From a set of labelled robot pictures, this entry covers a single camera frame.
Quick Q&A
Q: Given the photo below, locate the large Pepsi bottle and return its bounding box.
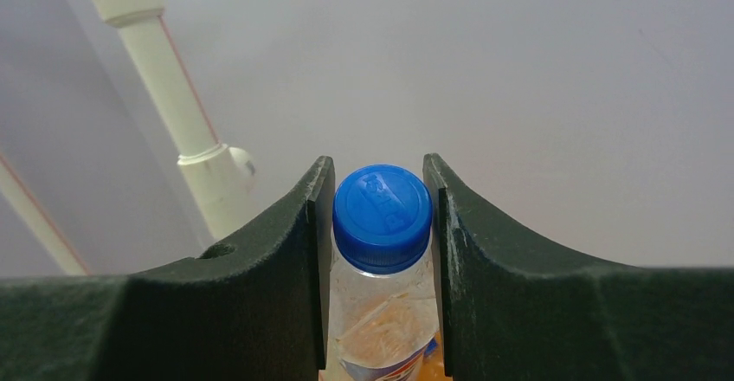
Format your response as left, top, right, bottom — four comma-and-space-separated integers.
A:
319, 165, 439, 380

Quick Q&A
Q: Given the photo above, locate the white PVC pipe frame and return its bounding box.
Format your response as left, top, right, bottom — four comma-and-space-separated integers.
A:
0, 0, 259, 277

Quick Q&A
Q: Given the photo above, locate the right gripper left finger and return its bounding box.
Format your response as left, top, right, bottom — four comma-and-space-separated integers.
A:
1, 156, 335, 380

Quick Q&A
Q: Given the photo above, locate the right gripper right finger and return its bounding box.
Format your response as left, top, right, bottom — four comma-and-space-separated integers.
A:
423, 153, 733, 380

